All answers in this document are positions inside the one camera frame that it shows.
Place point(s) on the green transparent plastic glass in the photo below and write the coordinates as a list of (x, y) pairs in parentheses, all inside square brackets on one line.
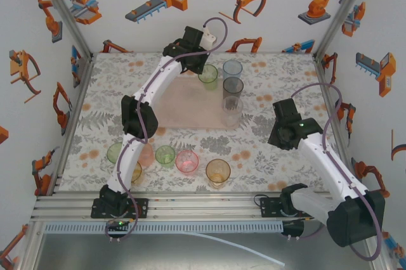
[(165, 157), (209, 83), (112, 152)]

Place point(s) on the blue transparent plastic glass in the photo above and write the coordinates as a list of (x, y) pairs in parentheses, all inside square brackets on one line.
[(233, 68)]

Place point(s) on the grey transparent plastic glass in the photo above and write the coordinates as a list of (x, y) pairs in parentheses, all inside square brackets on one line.
[(233, 89)]

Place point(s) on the clear plastic glass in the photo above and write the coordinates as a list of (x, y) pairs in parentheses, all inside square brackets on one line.
[(232, 114)]

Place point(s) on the amber transparent plastic glass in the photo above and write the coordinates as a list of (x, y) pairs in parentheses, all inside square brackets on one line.
[(218, 173), (138, 173)]

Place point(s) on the red transparent plastic glass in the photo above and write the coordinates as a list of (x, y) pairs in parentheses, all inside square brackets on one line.
[(187, 163)]

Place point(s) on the salmon pink plastic glass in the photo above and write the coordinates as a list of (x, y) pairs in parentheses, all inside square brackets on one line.
[(148, 156)]

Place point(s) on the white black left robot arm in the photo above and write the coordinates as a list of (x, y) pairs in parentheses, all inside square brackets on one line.
[(158, 76)]

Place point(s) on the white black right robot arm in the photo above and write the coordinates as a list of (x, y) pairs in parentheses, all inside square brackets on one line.
[(333, 168)]

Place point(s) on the pink rectangular tray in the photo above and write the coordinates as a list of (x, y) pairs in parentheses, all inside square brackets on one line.
[(184, 108)]

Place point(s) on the small black electronics box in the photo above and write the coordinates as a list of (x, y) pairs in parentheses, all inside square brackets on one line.
[(293, 228), (118, 224)]

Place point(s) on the white thin tube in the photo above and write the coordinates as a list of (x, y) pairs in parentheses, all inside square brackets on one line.
[(241, 248)]

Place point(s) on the aluminium side rail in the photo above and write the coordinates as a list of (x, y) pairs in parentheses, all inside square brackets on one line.
[(323, 72), (69, 124)]

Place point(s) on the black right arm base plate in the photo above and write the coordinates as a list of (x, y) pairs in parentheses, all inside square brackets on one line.
[(269, 209)]

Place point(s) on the aluminium corner post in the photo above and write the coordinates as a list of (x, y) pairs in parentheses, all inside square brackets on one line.
[(342, 11), (65, 10)]

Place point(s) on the aluminium frame rail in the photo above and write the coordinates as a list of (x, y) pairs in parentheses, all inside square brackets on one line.
[(203, 209)]

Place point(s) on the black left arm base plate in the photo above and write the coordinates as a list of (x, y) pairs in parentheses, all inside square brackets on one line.
[(141, 208)]

